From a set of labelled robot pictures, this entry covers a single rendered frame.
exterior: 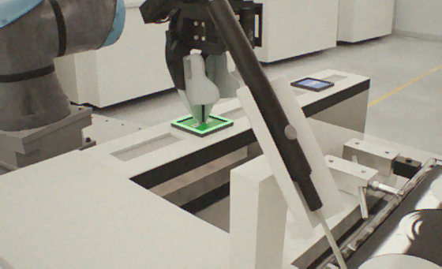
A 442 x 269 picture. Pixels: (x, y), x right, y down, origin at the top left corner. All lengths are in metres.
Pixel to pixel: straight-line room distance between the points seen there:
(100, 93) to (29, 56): 2.76
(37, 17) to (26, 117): 0.17
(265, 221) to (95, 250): 0.14
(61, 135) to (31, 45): 0.17
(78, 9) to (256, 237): 0.64
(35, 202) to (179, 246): 0.15
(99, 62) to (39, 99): 2.70
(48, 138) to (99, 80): 2.72
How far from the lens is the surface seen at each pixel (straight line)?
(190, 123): 0.54
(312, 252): 0.48
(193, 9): 0.47
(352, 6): 6.80
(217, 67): 0.53
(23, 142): 0.76
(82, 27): 0.81
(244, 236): 0.25
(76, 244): 0.33
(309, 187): 0.22
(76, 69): 3.63
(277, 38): 5.08
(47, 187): 0.42
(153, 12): 0.54
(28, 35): 0.78
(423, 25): 8.73
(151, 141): 0.52
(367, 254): 0.43
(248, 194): 0.23
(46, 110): 0.79
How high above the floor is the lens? 1.15
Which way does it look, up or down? 21 degrees down
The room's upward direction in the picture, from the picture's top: straight up
